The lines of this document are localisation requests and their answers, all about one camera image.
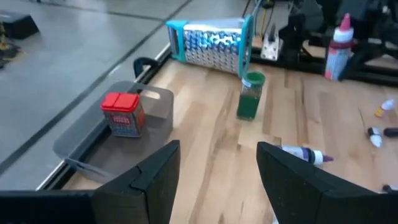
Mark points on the red icing bottle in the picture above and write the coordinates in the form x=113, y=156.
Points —
x=339, y=56

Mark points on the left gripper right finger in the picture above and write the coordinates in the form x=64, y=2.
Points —
x=311, y=199

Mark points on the white corner bracket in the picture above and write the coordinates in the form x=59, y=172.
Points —
x=270, y=49

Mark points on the teal-framed metal box grater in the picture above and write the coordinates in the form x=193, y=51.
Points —
x=211, y=46

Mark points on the purple icing bottle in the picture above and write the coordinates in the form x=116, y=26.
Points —
x=301, y=153

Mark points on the green-lidded spice jar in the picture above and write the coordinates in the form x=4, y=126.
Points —
x=248, y=105

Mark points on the black box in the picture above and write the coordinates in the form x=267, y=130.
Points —
x=18, y=26

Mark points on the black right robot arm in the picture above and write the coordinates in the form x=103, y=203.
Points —
x=298, y=31

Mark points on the black table clamp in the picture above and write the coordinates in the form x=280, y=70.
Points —
x=140, y=63

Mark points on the small orange food colouring bottle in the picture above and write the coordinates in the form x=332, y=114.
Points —
x=381, y=111

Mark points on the dark grey plastic bin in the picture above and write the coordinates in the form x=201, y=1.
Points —
x=124, y=149

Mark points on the red-lidded spice tin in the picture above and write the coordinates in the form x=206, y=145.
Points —
x=121, y=102

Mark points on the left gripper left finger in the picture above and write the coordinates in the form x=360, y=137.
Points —
x=124, y=199

